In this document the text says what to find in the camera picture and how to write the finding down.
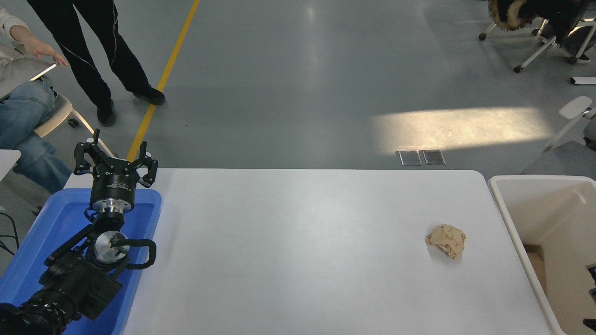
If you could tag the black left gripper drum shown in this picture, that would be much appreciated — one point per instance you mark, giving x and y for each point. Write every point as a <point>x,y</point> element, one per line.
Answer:
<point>114,184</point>

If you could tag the tan paper ball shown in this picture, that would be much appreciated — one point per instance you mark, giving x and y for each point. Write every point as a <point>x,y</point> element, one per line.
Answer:
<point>447,239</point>

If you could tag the person's hand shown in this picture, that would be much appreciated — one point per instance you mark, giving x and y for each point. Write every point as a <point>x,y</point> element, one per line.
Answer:
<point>44,49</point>

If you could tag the beige office chair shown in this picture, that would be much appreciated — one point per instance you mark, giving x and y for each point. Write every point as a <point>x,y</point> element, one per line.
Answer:
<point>58,114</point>

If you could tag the blue plastic tray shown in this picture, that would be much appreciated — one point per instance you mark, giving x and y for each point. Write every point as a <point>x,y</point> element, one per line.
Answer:
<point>56,223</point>

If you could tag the seated person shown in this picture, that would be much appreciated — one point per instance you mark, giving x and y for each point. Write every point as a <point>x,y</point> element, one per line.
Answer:
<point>23,116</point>

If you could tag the small white side table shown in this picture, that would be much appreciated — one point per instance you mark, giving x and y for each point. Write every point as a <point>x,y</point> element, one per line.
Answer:
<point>8,160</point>

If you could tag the standing person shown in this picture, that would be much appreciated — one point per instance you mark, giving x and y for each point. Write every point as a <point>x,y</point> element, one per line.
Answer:
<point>79,56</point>

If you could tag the white writing board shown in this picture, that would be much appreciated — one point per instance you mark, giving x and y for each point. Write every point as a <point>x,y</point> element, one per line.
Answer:
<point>21,74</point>

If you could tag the silver floor outlet plate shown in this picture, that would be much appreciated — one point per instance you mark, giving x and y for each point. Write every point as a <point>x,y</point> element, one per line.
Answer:
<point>432,157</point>
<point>409,157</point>

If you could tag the large pale plastic bin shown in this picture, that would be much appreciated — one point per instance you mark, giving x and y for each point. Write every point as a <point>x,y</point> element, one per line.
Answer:
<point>535,204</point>

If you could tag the white-legged rolling chair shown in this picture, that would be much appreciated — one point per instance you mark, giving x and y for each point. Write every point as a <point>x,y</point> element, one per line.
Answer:
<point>540,49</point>

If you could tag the grey chair with white armrest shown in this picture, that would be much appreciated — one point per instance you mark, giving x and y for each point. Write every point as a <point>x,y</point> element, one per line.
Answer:
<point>565,160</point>

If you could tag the white bar on floor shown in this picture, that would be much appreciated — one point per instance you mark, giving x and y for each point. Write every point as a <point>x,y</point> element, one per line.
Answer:
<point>583,80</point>

